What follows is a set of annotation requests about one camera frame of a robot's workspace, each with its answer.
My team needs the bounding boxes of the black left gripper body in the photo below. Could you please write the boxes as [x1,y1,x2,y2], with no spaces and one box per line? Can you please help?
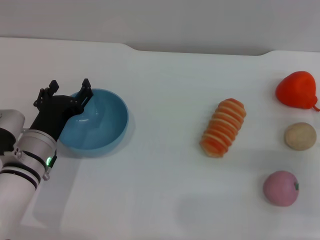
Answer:
[29,94,85,143]

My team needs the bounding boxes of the blue bowl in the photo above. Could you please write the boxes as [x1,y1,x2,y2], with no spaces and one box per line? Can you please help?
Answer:
[57,87,130,158]

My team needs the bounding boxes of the orange striped bread loaf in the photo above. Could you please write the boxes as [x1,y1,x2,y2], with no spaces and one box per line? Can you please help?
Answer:
[199,97,248,158]

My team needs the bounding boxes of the red toy fruit with stem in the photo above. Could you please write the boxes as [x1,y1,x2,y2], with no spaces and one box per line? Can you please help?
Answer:
[275,70,320,112]

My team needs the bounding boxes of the beige round potato toy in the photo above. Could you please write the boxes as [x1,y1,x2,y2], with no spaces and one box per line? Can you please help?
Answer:
[284,121,318,151]

